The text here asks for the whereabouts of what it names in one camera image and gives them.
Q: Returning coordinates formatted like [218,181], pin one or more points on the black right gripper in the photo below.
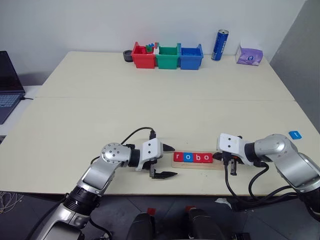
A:
[228,156]

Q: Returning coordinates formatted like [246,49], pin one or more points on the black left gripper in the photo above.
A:
[161,153]

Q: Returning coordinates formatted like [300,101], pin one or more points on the red letter tile 'o' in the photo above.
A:
[207,157]

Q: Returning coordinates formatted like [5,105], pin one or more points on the red letter b block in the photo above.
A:
[196,157]

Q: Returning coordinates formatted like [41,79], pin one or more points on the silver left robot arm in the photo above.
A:
[95,175]

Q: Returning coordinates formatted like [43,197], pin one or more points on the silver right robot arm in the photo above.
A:
[287,160]

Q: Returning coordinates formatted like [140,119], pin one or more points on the red letter tile r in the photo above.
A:
[178,157]

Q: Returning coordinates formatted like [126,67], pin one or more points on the blue letter tile o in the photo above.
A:
[187,157]

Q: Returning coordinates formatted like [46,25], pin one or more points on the light wooden letter tray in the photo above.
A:
[200,165]

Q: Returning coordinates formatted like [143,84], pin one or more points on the red tape piece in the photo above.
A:
[151,211]

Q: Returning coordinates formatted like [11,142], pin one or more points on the dark rounded shape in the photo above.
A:
[205,225]
[141,226]

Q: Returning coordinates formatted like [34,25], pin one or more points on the green plastic storage bin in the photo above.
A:
[167,61]

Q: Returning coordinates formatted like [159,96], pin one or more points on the blue plastic storage bin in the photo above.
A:
[190,62]

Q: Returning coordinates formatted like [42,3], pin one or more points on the red plastic storage bin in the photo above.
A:
[143,60]

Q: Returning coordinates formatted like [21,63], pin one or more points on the purple tissue box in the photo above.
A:
[248,56]

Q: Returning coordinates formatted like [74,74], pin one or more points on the green toy brick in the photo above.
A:
[150,50]

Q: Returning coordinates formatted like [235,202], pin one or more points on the blue toy brick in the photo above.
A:
[149,45]

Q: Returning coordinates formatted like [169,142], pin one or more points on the blue drink can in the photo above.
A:
[219,45]

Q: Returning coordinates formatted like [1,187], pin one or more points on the dark laptop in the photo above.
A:
[7,80]

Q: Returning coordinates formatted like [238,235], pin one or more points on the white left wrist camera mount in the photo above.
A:
[150,150]

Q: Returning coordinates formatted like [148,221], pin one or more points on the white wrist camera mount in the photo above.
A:
[228,143]
[150,150]

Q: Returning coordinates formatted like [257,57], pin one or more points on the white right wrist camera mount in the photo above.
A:
[228,143]

